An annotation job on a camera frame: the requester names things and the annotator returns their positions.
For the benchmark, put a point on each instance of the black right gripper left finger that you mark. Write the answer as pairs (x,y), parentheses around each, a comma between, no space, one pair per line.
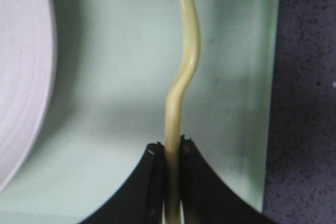
(140,198)

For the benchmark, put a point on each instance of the light green tray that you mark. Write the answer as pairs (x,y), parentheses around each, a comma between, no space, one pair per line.
(116,62)

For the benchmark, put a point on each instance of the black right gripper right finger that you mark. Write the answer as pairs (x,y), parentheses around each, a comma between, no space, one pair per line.
(205,197)

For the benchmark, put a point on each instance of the beige round plate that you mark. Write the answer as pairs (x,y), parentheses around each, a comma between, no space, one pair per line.
(28,66)

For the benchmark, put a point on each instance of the yellow plastic fork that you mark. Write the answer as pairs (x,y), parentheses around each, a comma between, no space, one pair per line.
(173,108)

